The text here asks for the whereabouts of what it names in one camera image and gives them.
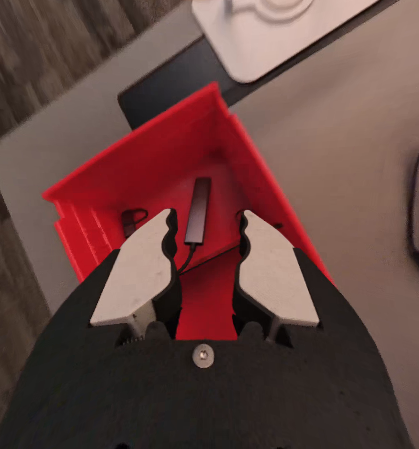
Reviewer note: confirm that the grey usb hub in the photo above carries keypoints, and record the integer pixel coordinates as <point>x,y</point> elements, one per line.
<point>197,210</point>

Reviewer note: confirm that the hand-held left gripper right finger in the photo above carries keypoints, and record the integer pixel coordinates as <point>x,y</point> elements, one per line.
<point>276,280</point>

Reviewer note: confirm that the white document stand frame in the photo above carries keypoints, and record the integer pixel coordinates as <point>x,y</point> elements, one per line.
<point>258,45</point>

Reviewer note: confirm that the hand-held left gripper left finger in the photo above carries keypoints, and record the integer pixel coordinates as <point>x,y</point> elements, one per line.
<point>135,280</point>

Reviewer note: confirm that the red plastic bin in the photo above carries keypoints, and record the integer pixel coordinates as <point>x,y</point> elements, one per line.
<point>160,158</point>

